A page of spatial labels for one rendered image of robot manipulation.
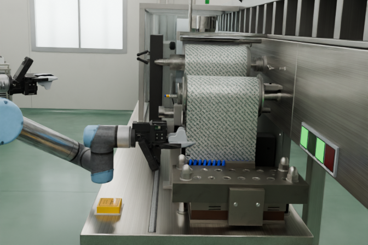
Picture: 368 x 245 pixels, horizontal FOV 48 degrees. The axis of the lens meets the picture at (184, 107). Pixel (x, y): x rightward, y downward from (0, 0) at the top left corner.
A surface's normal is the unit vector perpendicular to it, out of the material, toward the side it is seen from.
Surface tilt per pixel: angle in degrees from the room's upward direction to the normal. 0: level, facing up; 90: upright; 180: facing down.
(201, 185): 90
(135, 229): 0
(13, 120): 86
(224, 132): 90
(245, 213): 90
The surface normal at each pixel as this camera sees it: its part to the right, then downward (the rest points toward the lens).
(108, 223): 0.03, -0.98
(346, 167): -1.00, -0.03
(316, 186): 0.04, 0.19
